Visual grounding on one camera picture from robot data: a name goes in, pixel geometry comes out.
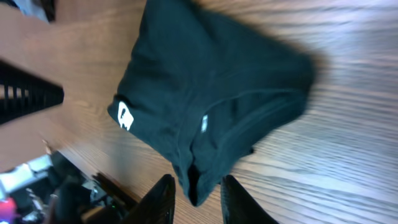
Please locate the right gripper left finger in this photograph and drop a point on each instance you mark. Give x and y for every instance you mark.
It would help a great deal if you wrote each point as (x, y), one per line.
(157, 206)

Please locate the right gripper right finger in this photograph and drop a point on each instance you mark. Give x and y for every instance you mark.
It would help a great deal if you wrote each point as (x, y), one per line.
(239, 207)

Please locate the dark navy t-shirt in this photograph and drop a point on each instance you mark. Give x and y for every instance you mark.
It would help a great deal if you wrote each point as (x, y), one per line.
(201, 89)

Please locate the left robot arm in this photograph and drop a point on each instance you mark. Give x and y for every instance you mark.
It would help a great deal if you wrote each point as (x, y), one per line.
(22, 93)

